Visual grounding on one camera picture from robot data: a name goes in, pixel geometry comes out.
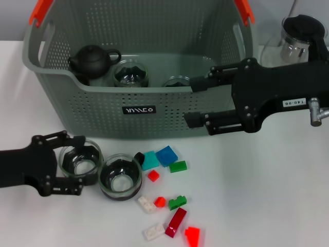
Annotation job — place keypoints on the grey perforated storage basket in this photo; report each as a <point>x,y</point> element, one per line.
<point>128,90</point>

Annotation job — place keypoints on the orange-red sloped brick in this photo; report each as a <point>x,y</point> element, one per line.
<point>192,235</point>

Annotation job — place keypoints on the green notched toy brick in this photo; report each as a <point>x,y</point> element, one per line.
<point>176,203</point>

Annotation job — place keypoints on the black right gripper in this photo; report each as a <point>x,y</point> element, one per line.
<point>270,87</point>

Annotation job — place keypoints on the white two-stud plate brick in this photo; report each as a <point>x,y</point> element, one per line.
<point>154,232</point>

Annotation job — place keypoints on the green sloped toy brick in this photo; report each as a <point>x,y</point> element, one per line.
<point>177,167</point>

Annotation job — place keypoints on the teal toy brick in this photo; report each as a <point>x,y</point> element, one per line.
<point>151,160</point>

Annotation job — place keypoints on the small red square brick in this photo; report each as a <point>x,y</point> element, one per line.
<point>153,176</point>

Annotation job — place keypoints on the white block toy brick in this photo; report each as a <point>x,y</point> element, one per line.
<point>146,204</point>

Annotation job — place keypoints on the black ceramic teapot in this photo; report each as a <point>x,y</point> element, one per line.
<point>90,60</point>

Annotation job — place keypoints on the small red rounded brick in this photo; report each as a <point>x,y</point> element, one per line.
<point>160,202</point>

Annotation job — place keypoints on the blue toy brick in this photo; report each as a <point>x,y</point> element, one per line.
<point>166,155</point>

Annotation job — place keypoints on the dark red long brick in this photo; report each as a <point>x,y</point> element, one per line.
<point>176,222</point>

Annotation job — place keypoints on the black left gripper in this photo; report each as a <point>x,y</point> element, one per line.
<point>25,167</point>

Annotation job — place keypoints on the glass teacup with black sleeve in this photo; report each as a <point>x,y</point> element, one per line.
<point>120,195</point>
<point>131,77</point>
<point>177,83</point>
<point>82,164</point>

